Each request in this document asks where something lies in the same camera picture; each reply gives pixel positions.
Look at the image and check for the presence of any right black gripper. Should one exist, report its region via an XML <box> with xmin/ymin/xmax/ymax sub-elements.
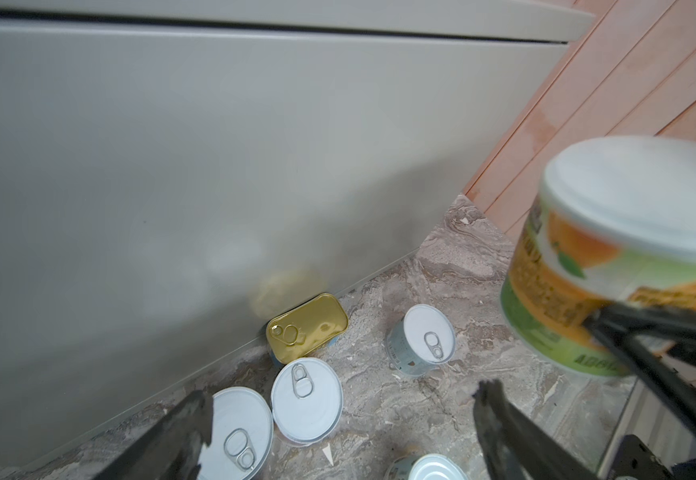
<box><xmin>583</xmin><ymin>303</ymin><xmax>696</xmax><ymax>480</ymax></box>

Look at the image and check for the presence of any white lid can front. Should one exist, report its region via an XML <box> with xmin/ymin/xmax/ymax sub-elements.
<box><xmin>384</xmin><ymin>454</ymin><xmax>468</xmax><ymax>480</ymax></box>

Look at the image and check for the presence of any grey metal cabinet box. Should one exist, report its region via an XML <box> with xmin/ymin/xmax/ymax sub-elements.
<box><xmin>0</xmin><ymin>1</ymin><xmax>593</xmax><ymax>469</ymax></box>

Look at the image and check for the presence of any gold rectangular sardine tin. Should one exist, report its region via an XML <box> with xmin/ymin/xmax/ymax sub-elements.
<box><xmin>265</xmin><ymin>293</ymin><xmax>349</xmax><ymax>365</ymax></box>

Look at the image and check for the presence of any white lid can far right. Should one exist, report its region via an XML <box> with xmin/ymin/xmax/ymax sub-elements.
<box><xmin>385</xmin><ymin>304</ymin><xmax>456</xmax><ymax>378</ymax></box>

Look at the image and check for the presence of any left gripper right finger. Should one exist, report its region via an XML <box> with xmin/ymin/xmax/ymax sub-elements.
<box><xmin>473</xmin><ymin>380</ymin><xmax>588</xmax><ymax>479</ymax></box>

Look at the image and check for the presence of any white lid can back centre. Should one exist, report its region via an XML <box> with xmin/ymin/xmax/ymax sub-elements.
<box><xmin>271</xmin><ymin>358</ymin><xmax>344</xmax><ymax>446</ymax></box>

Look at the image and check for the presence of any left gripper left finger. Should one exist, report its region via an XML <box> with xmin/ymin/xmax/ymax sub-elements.
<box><xmin>96</xmin><ymin>390</ymin><xmax>213</xmax><ymax>479</ymax></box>

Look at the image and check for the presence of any white lid can back left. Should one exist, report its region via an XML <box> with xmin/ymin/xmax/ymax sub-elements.
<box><xmin>198</xmin><ymin>387</ymin><xmax>274</xmax><ymax>480</ymax></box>

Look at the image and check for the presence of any white lid can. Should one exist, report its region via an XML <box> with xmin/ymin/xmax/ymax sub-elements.
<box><xmin>385</xmin><ymin>304</ymin><xmax>456</xmax><ymax>378</ymax></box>
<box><xmin>384</xmin><ymin>454</ymin><xmax>468</xmax><ymax>480</ymax></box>
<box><xmin>271</xmin><ymin>358</ymin><xmax>344</xmax><ymax>446</ymax></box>
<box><xmin>198</xmin><ymin>387</ymin><xmax>274</xmax><ymax>480</ymax></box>

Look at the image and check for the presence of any orange green label can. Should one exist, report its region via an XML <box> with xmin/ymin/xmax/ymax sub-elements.
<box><xmin>500</xmin><ymin>136</ymin><xmax>696</xmax><ymax>378</ymax></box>

